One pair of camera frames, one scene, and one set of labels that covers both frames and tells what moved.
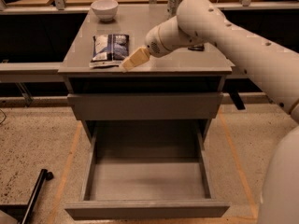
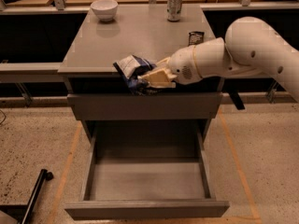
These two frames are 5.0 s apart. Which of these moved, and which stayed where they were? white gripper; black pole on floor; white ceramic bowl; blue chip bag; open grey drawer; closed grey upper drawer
Moved: white gripper; blue chip bag
Stayed: black pole on floor; open grey drawer; white ceramic bowl; closed grey upper drawer
